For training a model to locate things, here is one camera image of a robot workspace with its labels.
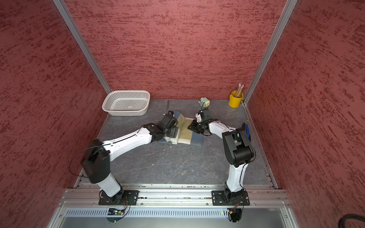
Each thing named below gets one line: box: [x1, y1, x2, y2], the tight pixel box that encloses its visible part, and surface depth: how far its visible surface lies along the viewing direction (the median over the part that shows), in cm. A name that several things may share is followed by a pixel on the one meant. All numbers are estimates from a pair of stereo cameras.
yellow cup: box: [228, 90, 244, 108], surface depth 116 cm
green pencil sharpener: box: [198, 96, 211, 109], surface depth 116 cm
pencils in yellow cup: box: [235, 83, 245, 98], surface depth 112 cm
